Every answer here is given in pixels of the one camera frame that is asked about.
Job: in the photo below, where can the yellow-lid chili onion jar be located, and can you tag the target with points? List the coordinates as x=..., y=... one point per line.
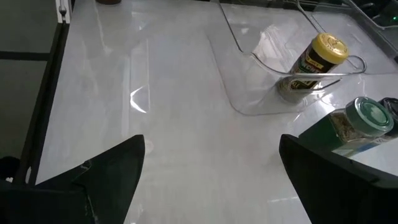
x=329, y=48

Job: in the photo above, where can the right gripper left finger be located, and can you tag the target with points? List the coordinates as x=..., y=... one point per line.
x=77, y=199

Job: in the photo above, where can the white camera bracket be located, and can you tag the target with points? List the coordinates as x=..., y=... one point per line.
x=63, y=11

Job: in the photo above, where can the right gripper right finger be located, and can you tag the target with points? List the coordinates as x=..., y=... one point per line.
x=342, y=193

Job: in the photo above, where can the green-lid square glass jar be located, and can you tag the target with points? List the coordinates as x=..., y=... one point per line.
x=370, y=115

